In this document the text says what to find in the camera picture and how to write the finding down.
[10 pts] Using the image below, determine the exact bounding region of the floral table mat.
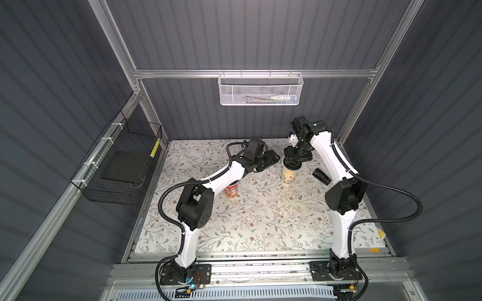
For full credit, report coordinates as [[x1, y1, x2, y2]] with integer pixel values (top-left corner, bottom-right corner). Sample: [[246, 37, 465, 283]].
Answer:
[[134, 137, 389, 253]]

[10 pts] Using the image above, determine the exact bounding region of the beige patterned paper cup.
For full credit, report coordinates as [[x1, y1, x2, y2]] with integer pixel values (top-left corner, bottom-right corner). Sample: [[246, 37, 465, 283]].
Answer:
[[282, 166, 299, 184]]

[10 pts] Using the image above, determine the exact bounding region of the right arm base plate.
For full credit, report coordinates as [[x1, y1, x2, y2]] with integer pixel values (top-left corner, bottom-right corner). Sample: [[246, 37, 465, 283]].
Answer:
[[309, 260, 363, 281]]

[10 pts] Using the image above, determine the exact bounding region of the black wire basket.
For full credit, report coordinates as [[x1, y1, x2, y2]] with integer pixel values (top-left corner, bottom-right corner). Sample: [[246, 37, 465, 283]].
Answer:
[[71, 114, 163, 205]]

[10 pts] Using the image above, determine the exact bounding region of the marker in white basket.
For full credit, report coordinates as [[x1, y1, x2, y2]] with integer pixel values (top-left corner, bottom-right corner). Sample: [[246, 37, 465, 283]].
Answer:
[[269, 95, 297, 104]]

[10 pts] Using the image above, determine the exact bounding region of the white wire mesh basket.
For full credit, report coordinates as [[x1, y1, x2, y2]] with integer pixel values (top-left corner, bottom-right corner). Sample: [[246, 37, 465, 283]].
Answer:
[[217, 72, 304, 106]]

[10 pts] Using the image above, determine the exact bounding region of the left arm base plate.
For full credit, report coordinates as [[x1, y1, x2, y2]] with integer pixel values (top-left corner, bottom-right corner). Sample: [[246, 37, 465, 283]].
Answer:
[[158, 263, 212, 285]]

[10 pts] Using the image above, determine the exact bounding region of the black stapler-like object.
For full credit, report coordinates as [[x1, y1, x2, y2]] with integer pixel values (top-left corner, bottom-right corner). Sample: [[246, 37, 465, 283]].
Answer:
[[312, 168, 331, 186]]

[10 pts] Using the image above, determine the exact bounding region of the red patterned paper cup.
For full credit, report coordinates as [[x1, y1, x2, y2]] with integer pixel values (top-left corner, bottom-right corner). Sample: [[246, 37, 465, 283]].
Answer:
[[225, 181, 239, 198]]

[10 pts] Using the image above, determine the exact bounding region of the black cup lid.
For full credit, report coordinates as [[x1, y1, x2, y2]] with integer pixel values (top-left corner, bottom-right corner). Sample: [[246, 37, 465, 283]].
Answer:
[[282, 158, 302, 171]]

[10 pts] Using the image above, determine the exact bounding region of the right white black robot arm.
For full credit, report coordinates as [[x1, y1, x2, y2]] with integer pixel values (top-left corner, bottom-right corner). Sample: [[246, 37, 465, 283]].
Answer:
[[283, 116, 423, 280]]

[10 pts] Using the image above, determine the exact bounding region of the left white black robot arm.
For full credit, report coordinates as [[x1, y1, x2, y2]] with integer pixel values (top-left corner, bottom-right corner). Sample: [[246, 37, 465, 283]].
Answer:
[[154, 138, 281, 300]]

